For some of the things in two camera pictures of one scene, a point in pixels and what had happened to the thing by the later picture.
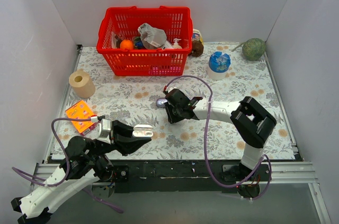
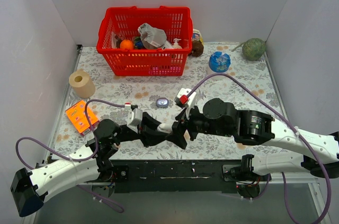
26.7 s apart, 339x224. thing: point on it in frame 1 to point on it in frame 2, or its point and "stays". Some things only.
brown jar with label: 197,45 stays
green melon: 253,49 stays
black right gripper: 171,106 to 186,127
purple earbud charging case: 160,102 stays
